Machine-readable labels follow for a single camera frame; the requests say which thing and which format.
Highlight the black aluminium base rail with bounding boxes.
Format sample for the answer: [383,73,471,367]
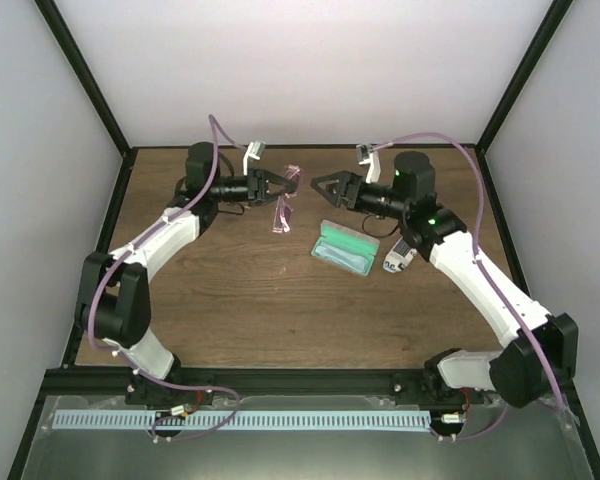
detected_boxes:
[40,366,483,408]

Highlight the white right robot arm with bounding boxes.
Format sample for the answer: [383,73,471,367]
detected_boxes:
[311,171,578,408]

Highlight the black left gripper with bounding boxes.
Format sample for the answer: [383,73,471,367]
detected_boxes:
[210,168,296,205]

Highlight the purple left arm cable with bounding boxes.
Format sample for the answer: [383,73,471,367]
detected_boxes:
[87,113,241,445]

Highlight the beige glasses case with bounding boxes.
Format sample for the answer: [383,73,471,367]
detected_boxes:
[383,239,418,273]

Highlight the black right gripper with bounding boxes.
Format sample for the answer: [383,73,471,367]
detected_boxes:
[313,170,411,220]

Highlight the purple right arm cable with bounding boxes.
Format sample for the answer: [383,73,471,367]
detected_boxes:
[374,131,566,444]

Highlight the light blue slotted cable duct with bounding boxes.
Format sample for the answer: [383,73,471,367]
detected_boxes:
[51,409,431,432]

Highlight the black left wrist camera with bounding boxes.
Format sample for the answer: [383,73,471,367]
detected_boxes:
[185,142,218,190]

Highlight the grey hard glasses case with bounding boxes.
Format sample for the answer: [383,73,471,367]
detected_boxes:
[311,220,380,277]

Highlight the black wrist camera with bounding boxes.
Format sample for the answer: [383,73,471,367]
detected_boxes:
[392,151,435,201]
[185,142,218,190]

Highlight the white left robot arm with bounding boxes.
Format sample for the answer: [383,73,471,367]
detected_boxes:
[76,169,298,404]

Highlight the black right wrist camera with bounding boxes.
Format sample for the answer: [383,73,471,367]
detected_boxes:
[392,151,435,201]

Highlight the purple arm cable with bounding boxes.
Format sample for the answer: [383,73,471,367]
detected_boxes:
[374,131,566,444]
[87,113,241,445]

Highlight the pink transparent sunglasses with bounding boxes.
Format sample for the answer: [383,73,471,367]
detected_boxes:
[272,165,303,234]

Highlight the light blue cleaning cloth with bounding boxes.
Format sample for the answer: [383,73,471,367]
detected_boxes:
[314,244,367,274]

